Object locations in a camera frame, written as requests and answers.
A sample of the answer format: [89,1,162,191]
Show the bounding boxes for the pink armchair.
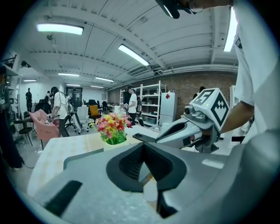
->
[28,108,61,151]

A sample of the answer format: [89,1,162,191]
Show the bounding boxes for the potted red pink flowers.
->
[89,112,133,151]

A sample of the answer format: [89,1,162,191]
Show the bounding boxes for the green tray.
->
[63,148,105,170]

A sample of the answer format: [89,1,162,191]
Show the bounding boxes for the white office chair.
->
[75,106,90,134]

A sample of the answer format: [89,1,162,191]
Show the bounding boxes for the white refrigerator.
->
[159,91,178,126]

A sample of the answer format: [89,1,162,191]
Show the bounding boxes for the white shelf unit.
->
[119,80,167,127]

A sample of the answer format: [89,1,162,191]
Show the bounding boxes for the person's white shirt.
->
[231,0,280,145]

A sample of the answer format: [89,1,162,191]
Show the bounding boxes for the black chair with yellow cushion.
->
[88,99,102,123]

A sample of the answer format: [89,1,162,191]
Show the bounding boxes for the person's right forearm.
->
[220,100,256,134]

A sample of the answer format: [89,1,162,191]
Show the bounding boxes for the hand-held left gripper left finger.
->
[34,142,161,224]

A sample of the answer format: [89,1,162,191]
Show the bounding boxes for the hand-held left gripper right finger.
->
[141,142,228,219]

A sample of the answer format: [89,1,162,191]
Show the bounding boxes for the black smartphone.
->
[132,133,157,143]

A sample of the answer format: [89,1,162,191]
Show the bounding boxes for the person's right hand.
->
[190,129,212,151]

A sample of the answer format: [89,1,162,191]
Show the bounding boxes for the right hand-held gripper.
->
[154,87,230,154]

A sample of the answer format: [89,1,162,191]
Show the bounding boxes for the table with checked tablecloth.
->
[27,124,228,197]

